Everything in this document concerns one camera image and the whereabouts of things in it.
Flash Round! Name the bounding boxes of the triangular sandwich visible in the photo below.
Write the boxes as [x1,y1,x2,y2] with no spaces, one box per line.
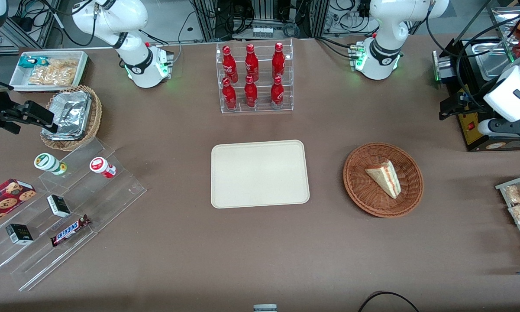
[365,160,402,199]

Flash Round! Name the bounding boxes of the white rectangular snack tray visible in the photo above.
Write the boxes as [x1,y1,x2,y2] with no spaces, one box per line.
[9,50,89,92]

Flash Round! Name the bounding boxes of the light wicker basket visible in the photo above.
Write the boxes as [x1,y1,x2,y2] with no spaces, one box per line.
[40,84,103,151]

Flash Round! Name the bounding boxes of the brown wicker basket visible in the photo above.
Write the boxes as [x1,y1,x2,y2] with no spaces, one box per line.
[343,142,424,218]

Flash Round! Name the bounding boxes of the cream plastic tray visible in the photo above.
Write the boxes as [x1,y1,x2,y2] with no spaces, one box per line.
[210,140,310,209]

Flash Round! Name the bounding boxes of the stacked aluminium foil containers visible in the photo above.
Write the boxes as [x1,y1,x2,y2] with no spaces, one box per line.
[42,90,92,141]

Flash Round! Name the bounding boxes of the clear bag of crackers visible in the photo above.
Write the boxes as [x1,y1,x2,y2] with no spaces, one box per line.
[28,65,57,86]
[48,58,79,85]

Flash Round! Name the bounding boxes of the green lid yogurt cup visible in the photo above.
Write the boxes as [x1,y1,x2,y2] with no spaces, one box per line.
[34,153,68,176]

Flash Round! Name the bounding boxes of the black food warmer appliance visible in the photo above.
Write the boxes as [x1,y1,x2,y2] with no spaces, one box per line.
[432,5,520,151]

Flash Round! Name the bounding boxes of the teal snack packet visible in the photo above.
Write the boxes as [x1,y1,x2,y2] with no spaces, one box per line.
[18,55,49,69]

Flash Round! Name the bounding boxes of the red lid yogurt cup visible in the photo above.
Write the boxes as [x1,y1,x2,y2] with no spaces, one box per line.
[90,157,117,179]

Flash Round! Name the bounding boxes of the red plaid cookie box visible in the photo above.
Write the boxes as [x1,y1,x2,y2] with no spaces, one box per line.
[0,179,37,230]

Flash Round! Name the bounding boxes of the small black carton box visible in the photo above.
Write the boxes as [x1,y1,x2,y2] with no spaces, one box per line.
[47,195,71,218]
[6,224,34,246]

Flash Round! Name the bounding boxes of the black power adapter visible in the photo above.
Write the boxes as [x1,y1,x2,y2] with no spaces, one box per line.
[9,16,33,31]

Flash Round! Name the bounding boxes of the clear acrylic step shelf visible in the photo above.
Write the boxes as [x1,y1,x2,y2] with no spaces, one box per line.
[0,136,147,292]

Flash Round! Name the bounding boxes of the Snickers chocolate bar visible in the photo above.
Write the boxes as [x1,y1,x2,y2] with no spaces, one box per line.
[51,214,91,247]

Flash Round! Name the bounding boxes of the red cola bottle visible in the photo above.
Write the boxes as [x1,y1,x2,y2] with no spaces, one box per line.
[245,44,259,82]
[271,42,286,79]
[222,78,238,110]
[271,76,284,109]
[222,45,239,83]
[244,75,258,108]

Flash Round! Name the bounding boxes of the clear acrylic bottle rack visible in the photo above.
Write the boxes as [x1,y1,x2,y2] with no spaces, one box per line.
[216,39,294,114]

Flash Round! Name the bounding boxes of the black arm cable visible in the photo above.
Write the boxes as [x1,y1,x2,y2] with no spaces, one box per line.
[425,12,520,114]

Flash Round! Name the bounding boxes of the metal wire rack tray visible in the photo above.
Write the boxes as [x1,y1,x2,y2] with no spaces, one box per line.
[495,172,520,265]

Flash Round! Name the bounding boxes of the aluminium frame rack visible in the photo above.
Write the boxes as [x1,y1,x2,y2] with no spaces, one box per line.
[191,0,329,42]

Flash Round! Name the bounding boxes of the black table cable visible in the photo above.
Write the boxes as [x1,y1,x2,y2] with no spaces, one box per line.
[358,291,420,312]

